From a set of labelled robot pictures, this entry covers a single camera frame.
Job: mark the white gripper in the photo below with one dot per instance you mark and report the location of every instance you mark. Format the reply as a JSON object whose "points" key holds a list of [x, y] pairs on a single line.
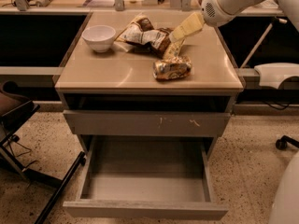
{"points": [[214, 12]]}

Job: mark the crushed orange soda can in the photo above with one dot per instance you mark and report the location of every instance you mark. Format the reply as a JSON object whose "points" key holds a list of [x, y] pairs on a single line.
{"points": [[172, 68]]}

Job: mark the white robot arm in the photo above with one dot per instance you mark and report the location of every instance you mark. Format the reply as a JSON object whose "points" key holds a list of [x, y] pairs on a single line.
{"points": [[285, 208]]}

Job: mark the grey drawer cabinet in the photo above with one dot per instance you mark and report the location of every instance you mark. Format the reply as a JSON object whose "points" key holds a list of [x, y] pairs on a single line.
{"points": [[120, 80]]}

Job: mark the grey closed drawer front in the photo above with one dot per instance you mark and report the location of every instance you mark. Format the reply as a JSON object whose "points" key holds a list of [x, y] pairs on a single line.
{"points": [[142, 123]]}

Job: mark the open grey lower drawer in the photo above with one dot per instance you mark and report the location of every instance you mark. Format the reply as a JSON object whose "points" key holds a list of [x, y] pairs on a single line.
{"points": [[152, 177]]}

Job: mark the brown chip bag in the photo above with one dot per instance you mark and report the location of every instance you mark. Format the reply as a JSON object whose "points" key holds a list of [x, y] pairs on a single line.
{"points": [[140, 32]]}

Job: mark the white chair armrest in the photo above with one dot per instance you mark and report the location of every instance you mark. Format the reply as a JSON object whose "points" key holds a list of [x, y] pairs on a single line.
{"points": [[274, 74]]}

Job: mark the white ceramic bowl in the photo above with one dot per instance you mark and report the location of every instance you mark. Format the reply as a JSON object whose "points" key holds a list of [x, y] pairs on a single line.
{"points": [[99, 37]]}

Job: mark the black chair wheel base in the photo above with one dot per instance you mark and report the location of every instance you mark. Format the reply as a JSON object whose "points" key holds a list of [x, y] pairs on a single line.
{"points": [[282, 143]]}

